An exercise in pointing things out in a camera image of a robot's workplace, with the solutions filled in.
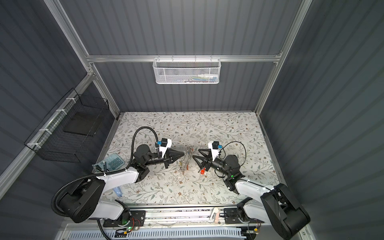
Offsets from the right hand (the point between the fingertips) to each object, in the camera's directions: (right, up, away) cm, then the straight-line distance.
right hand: (198, 155), depth 76 cm
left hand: (-7, +1, -2) cm, 7 cm away
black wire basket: (-65, +12, -3) cm, 66 cm away
